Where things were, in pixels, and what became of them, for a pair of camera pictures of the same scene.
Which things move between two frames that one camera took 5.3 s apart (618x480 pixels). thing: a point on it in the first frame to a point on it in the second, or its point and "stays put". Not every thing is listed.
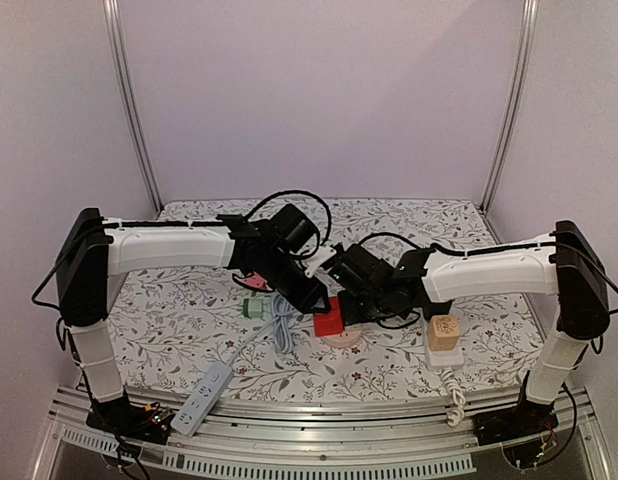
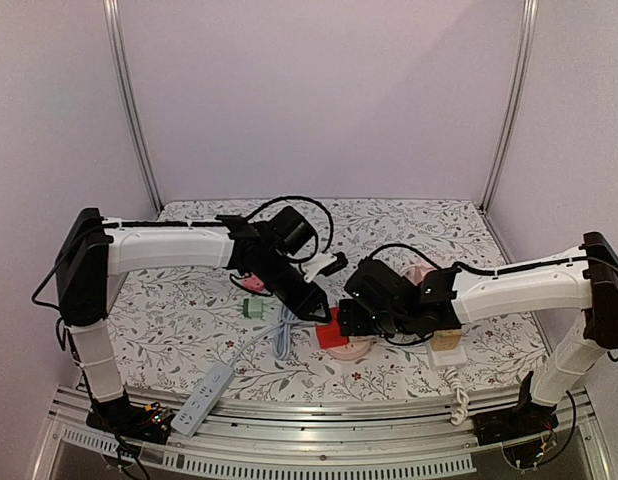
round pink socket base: (349, 337) to (358, 347)
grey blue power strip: (202, 398) stays put
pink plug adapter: (256, 280) stays put
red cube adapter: (329, 323) stays put
